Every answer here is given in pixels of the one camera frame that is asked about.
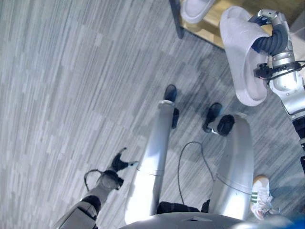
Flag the white slipper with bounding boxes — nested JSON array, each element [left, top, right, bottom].
[[180, 0, 216, 24], [219, 5, 272, 107]]

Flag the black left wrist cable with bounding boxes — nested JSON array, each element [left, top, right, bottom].
[[83, 168, 103, 192]]

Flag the person's white sneaker green stripes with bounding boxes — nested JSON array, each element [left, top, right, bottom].
[[249, 175, 274, 220]]

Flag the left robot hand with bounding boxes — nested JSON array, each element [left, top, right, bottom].
[[110, 147, 139, 173]]

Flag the thin black cable loop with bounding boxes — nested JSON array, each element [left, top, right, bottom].
[[177, 141, 215, 206]]

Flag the dark robot foot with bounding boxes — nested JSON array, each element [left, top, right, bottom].
[[202, 102, 236, 137], [163, 84, 178, 103]]

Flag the right silver robot leg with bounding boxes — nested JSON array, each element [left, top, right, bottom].
[[209, 113, 255, 221]]

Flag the silver robot torso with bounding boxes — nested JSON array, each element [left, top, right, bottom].
[[118, 199, 294, 229]]

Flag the left dark robot foot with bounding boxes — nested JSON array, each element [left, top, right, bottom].
[[163, 84, 178, 103]]

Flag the wooden shoe rack dark frame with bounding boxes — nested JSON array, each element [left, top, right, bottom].
[[169, 0, 305, 51]]

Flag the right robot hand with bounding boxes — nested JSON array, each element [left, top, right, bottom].
[[248, 9, 298, 69]]

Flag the right dark robot foot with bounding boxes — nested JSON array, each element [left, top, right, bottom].
[[202, 102, 236, 137]]

